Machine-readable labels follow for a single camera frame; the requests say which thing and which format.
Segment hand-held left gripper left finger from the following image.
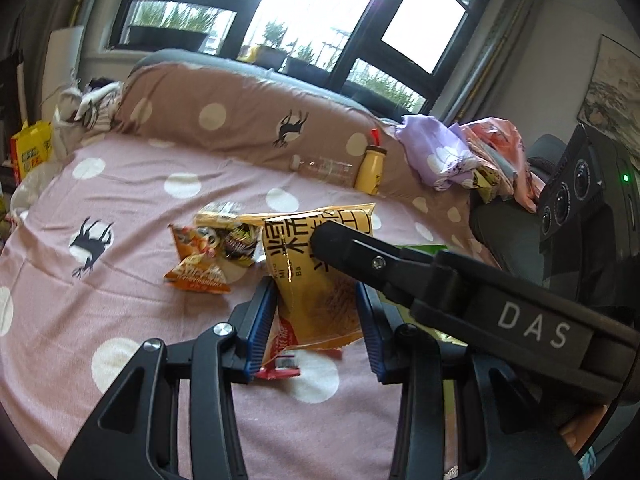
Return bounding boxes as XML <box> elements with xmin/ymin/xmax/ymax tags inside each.
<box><xmin>57</xmin><ymin>275</ymin><xmax>278</xmax><ymax>480</ymax></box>

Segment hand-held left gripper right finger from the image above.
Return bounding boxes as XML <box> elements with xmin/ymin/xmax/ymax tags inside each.
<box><xmin>355</xmin><ymin>282</ymin><xmax>583</xmax><ymax>480</ymax></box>

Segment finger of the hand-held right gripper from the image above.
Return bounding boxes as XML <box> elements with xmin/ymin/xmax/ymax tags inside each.
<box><xmin>309</xmin><ymin>221</ymin><xmax>437</xmax><ymax>312</ymax></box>

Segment red and white snack packet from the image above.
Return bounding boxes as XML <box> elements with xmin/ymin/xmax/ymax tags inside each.
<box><xmin>255</xmin><ymin>310</ymin><xmax>346</xmax><ymax>381</ymax></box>

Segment large yellow snack packet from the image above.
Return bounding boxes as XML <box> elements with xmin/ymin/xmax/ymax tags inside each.
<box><xmin>240</xmin><ymin>202</ymin><xmax>377</xmax><ymax>351</ymax></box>

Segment person's right hand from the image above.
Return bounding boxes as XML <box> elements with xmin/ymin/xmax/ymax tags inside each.
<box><xmin>557</xmin><ymin>402</ymin><xmax>608</xmax><ymax>466</ymax></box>

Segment orange triangular snack packet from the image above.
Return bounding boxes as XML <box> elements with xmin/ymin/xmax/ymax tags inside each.
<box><xmin>165</xmin><ymin>254</ymin><xmax>232</xmax><ymax>293</ymax></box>

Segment dark brown snack packet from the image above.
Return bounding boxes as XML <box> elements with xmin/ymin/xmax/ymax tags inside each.
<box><xmin>220</xmin><ymin>224</ymin><xmax>263</xmax><ymax>263</ymax></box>

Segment yellow bottle with red cap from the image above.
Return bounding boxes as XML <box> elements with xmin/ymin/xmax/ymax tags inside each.
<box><xmin>354</xmin><ymin>129</ymin><xmax>388</xmax><ymax>196</ymax></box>

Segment clear plastic bottle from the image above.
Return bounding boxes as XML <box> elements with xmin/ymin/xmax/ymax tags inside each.
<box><xmin>290</xmin><ymin>155</ymin><xmax>358</xmax><ymax>186</ymax></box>

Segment gold snack packet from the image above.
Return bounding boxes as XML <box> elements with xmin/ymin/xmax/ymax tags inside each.
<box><xmin>195</xmin><ymin>201</ymin><xmax>243</xmax><ymax>228</ymax></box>

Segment purple floral cloth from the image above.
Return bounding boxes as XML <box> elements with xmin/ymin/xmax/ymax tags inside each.
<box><xmin>395</xmin><ymin>115</ymin><xmax>481</xmax><ymax>191</ymax></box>

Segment yellow patterned cloth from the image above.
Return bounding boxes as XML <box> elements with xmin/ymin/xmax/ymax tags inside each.
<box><xmin>472</xmin><ymin>167</ymin><xmax>516</xmax><ymax>201</ymax></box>

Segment pink orange cloth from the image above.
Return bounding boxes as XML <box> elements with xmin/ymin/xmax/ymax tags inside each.
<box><xmin>460</xmin><ymin>117</ymin><xmax>543</xmax><ymax>211</ymax></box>

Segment pink polka dot blanket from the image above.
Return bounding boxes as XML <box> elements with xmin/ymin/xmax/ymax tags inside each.
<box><xmin>0</xmin><ymin>130</ymin><xmax>506</xmax><ymax>480</ymax></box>

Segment brown polka dot cover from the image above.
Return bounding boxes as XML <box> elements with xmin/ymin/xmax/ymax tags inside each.
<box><xmin>114</xmin><ymin>52</ymin><xmax>408</xmax><ymax>198</ymax></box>

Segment small black planter box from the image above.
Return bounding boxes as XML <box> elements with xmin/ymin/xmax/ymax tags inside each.
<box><xmin>286</xmin><ymin>55</ymin><xmax>327</xmax><ymax>79</ymax></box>
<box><xmin>254</xmin><ymin>44</ymin><xmax>289</xmax><ymax>70</ymax></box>

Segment black framed window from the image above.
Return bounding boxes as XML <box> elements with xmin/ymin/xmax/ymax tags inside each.
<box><xmin>107</xmin><ymin>0</ymin><xmax>506</xmax><ymax>113</ymax></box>

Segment beige curtain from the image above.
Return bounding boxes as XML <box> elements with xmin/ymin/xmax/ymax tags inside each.
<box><xmin>462</xmin><ymin>0</ymin><xmax>547</xmax><ymax>126</ymax></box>

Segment framed landscape picture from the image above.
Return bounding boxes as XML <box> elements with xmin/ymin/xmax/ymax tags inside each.
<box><xmin>582</xmin><ymin>35</ymin><xmax>640</xmax><ymax>161</ymax></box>

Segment striped white cloth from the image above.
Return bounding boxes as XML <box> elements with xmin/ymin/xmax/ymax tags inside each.
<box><xmin>52</xmin><ymin>79</ymin><xmax>124</xmax><ymax>134</ymax></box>

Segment yellow plastic bag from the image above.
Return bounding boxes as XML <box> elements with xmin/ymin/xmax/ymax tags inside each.
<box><xmin>10</xmin><ymin>120</ymin><xmax>54</xmax><ymax>183</ymax></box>

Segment long black planter box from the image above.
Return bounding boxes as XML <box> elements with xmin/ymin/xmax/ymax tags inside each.
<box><xmin>127</xmin><ymin>24</ymin><xmax>209</xmax><ymax>53</ymax></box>

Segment white panel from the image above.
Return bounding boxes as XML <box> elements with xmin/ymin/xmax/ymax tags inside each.
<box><xmin>47</xmin><ymin>26</ymin><xmax>84</xmax><ymax>126</ymax></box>

